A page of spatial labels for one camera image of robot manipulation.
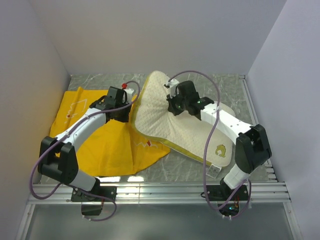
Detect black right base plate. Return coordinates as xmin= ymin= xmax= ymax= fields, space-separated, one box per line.
xmin=206 ymin=182 xmax=252 ymax=220

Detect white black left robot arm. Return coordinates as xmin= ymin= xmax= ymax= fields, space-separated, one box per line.
xmin=34 ymin=84 xmax=134 ymax=201

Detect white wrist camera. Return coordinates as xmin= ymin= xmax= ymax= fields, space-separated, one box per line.
xmin=121 ymin=83 xmax=135 ymax=103
xmin=164 ymin=78 xmax=180 ymax=99

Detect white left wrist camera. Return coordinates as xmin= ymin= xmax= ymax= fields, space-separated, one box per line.
xmin=121 ymin=83 xmax=135 ymax=103

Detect yellow printed pillowcase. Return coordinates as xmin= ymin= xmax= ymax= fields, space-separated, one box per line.
xmin=49 ymin=87 xmax=170 ymax=177

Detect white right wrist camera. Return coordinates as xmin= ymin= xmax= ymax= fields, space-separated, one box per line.
xmin=164 ymin=78 xmax=180 ymax=99

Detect cream dotted foam pillow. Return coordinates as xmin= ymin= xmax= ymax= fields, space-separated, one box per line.
xmin=130 ymin=70 xmax=235 ymax=179

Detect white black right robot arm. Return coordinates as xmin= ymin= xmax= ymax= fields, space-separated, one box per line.
xmin=164 ymin=79 xmax=272 ymax=200

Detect aluminium front mounting rail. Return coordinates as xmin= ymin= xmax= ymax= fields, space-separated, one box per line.
xmin=27 ymin=182 xmax=291 ymax=205

